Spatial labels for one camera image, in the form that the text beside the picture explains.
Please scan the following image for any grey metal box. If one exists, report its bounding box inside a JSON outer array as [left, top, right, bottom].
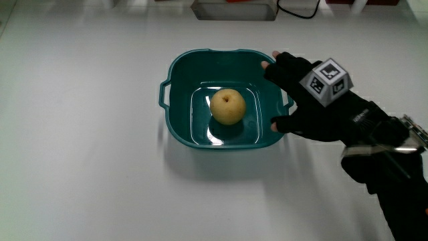
[[190, 0, 279, 21]]

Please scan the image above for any teal plastic basin plate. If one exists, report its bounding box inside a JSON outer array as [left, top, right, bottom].
[[158, 48, 295, 150]]

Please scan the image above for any black cable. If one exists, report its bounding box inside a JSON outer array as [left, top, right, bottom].
[[276, 0, 322, 19]]

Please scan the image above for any green circuit board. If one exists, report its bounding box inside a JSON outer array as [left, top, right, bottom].
[[399, 114, 428, 150]]

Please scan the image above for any yellow pear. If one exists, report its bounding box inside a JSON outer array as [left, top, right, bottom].
[[209, 88, 247, 126]]

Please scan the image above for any person's right hand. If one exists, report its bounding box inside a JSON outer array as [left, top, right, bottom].
[[260, 50, 393, 143]]

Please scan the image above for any person's right forearm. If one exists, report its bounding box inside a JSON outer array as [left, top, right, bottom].
[[340, 115, 428, 241]]

